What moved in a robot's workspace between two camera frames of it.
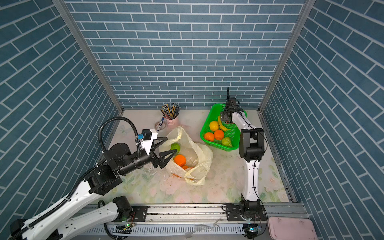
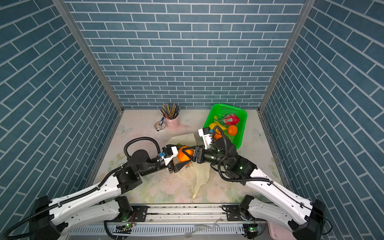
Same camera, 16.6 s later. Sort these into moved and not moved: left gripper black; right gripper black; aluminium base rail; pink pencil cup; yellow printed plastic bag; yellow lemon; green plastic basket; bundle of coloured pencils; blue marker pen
Moved: yellow printed plastic bag; left gripper black; right gripper black
Not moved: blue marker pen; green plastic basket; pink pencil cup; aluminium base rail; bundle of coloured pencils; yellow lemon
